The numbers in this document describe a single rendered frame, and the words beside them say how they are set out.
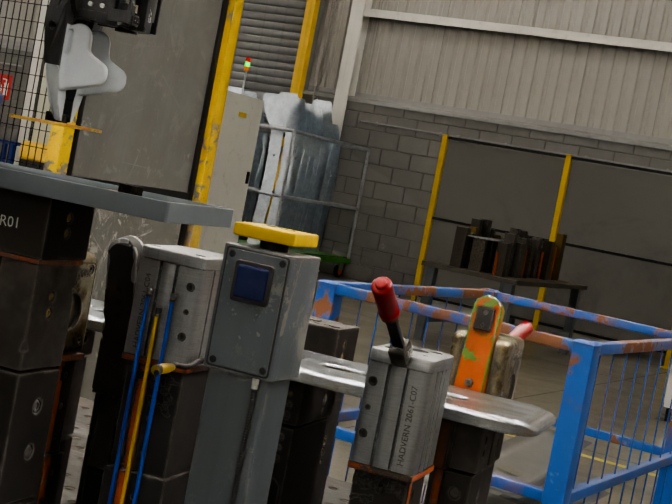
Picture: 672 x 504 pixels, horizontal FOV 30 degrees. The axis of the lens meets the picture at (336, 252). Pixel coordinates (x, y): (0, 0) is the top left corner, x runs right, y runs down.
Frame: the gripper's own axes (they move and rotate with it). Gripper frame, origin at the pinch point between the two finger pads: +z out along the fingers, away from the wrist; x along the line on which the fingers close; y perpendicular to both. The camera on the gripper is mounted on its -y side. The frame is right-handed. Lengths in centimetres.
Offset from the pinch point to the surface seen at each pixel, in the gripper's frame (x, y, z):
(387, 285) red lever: -3.1, 35.4, 10.2
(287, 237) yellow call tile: -6.8, 26.6, 7.6
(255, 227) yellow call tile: -6.4, 23.5, 7.4
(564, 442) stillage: 199, 51, 54
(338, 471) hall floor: 414, -41, 124
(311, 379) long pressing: 20.7, 25.1, 23.8
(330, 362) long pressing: 32.7, 24.3, 23.2
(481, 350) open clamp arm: 41, 41, 19
